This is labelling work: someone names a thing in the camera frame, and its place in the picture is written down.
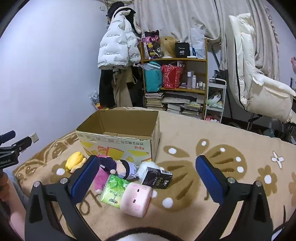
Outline colourful printed bag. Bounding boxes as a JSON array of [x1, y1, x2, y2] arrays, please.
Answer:
[[142, 30, 163, 60]]

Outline teal bag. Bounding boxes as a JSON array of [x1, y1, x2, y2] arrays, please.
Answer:
[[144, 61, 164, 92]]

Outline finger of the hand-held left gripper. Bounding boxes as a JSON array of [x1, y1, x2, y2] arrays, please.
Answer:
[[0, 130, 16, 143], [12, 136, 33, 153]]

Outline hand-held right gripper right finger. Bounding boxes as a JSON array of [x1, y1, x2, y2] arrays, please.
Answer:
[[195, 155, 274, 241]]

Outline beige flower printed blanket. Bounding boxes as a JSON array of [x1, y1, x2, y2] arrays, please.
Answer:
[[11, 107, 296, 241]]

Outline black hat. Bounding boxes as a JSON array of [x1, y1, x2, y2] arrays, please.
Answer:
[[107, 2, 126, 18]]

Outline person's leg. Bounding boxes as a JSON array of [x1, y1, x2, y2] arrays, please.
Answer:
[[0, 170, 29, 241]]

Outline white plastic bag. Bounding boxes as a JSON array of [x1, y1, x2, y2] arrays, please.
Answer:
[[190, 28, 207, 59]]

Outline pale curtain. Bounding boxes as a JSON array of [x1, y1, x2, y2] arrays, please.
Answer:
[[133, 0, 286, 80]]

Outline blonde wig head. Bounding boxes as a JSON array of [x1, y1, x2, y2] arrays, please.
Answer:
[[160, 36, 179, 58]]

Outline white puffer jacket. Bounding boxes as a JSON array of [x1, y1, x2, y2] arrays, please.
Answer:
[[97, 10, 142, 70]]

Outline red patterned bag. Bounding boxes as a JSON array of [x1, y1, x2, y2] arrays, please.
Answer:
[[161, 64, 185, 89]]

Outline black cardboard box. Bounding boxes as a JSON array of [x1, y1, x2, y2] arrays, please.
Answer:
[[174, 42, 191, 58]]

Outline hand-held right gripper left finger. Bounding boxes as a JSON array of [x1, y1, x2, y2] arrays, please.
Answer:
[[24, 155, 101, 241]]

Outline green tissue pack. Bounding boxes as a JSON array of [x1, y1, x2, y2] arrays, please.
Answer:
[[100, 174, 131, 209]]

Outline metal stand legs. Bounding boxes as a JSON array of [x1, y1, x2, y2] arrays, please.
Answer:
[[245, 113, 265, 133]]

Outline purple hat plush doll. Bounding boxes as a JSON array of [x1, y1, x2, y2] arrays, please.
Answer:
[[98, 156, 139, 180]]

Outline dark hanging garment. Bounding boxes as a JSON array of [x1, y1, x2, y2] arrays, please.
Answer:
[[129, 64, 146, 107]]

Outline white trolley cart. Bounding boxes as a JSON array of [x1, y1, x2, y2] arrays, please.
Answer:
[[205, 78, 227, 124]]

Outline person's left hand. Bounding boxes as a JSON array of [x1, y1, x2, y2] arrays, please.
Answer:
[[0, 173, 10, 202]]

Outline stack of books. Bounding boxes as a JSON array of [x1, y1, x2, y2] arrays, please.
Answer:
[[144, 91, 204, 119]]

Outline black tissue box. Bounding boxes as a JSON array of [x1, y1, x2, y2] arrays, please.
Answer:
[[142, 167, 173, 190]]

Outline yellow plush toy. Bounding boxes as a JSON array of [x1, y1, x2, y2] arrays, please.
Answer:
[[65, 151, 87, 173]]

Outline black coat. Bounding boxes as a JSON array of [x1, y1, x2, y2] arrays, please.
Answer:
[[99, 68, 116, 108]]

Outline beige trousers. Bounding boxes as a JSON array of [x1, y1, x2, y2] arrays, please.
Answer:
[[112, 67, 135, 108]]

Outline wooden shelf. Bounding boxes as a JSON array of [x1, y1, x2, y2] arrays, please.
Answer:
[[140, 38, 208, 120]]

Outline cream puffer coat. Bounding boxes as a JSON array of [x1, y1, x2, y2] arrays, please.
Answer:
[[225, 13, 296, 124]]

